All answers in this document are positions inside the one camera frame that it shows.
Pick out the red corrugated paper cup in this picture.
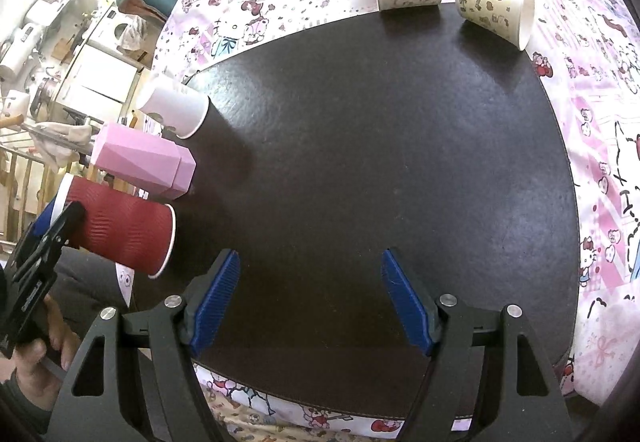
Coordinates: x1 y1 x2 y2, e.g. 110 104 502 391
51 173 177 278

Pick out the pink faceted plastic cup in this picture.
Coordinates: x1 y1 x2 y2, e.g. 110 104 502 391
90 124 196 200

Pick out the white cup green leaf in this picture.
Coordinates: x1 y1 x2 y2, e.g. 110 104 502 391
136 74 209 139

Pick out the small yellow patterned cup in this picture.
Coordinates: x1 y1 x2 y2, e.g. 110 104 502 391
456 0 536 51

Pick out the person's left hand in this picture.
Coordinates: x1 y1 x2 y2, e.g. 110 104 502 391
12 295 80 412

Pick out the white kitchen cabinet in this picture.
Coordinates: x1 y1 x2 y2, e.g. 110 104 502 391
55 46 142 124

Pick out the white water heater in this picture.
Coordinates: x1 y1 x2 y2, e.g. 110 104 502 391
0 23 43 81

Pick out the white washing machine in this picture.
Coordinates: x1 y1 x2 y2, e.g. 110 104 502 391
87 4 148 55

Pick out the black table mat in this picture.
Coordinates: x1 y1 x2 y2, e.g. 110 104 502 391
134 6 579 417

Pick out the pink hello kitty sheet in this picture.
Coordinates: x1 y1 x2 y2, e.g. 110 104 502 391
152 0 639 429

